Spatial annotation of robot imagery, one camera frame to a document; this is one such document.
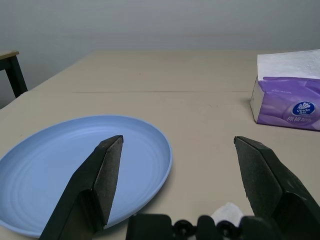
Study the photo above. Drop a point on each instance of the purple tissue pack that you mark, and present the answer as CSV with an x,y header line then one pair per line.
x,y
287,100

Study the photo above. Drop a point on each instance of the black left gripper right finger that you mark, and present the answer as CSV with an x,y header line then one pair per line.
x,y
265,180

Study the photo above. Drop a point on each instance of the beige side table black legs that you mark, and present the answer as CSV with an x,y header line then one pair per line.
x,y
12,67

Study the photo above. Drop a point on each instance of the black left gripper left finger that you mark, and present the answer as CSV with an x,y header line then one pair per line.
x,y
95,180

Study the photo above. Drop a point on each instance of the white tissue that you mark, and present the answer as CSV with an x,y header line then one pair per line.
x,y
227,211

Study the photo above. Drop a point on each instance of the blue plastic plate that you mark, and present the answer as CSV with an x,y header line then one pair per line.
x,y
50,155

